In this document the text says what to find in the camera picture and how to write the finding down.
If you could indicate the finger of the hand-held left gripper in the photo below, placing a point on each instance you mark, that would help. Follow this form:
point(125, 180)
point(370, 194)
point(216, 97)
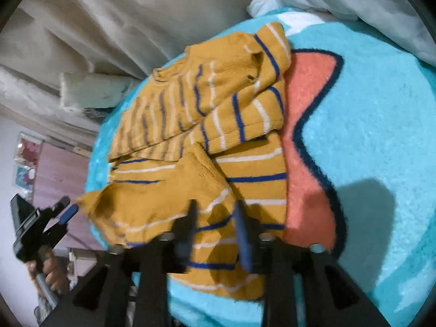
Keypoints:
point(61, 203)
point(68, 214)

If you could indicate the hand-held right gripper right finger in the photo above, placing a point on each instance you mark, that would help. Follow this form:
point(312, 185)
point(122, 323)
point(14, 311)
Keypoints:
point(244, 242)

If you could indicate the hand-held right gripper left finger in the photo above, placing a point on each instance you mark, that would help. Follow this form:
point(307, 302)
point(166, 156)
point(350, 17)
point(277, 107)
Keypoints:
point(186, 242)

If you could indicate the mustard striped knit sweater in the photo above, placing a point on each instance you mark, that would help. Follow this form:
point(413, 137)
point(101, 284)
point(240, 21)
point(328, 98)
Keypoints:
point(204, 150)

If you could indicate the person's left hand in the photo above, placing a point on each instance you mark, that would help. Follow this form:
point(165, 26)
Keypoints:
point(54, 274)

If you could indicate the pink wooden cabinet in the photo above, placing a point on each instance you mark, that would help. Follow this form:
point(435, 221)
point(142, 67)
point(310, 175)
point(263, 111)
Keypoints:
point(61, 184)

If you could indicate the white rolled pillow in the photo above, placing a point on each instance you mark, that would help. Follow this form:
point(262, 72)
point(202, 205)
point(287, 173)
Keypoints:
point(95, 90)

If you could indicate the turquoise printed blanket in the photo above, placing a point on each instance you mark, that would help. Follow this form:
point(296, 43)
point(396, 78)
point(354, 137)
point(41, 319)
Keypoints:
point(368, 163)

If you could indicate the beige curtain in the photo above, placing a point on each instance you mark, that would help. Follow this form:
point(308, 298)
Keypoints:
point(102, 20)

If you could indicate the white grey duvet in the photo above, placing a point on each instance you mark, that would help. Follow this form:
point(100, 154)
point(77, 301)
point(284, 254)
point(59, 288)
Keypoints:
point(357, 3)

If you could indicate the wall poster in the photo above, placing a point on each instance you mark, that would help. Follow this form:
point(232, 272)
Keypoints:
point(25, 163)

